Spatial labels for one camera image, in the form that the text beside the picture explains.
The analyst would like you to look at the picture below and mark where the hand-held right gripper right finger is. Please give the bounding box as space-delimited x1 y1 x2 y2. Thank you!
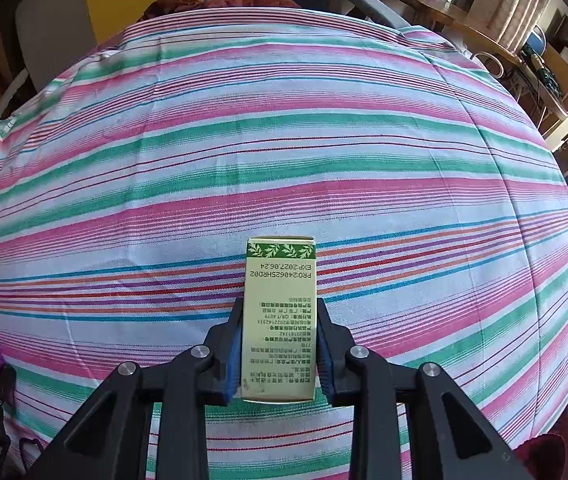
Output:
318 297 534 480

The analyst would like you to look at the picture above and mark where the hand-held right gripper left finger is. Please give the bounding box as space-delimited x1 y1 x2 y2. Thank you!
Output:
24 297 245 480

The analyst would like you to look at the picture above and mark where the pale printed cardboard box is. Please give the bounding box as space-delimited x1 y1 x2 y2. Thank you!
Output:
240 236 319 403

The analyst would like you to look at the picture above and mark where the striped pink green tablecloth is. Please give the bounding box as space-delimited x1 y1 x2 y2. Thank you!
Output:
0 7 568 480

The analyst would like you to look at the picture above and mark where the dark red cloth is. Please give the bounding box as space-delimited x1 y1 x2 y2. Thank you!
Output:
141 0 305 23

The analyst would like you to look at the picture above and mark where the wooden crate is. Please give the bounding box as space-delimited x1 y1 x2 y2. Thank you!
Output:
538 45 568 111

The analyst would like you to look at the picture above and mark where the striped beige curtain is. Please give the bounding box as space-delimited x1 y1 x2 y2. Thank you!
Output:
478 0 557 53

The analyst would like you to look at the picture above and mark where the white plastic ring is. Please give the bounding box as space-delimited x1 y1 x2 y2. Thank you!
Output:
472 52 505 80

